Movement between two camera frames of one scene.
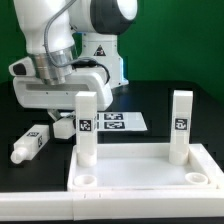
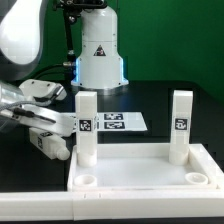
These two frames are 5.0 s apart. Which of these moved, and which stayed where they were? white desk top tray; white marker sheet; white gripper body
Moved: white gripper body
Stayed: white desk top tray; white marker sheet
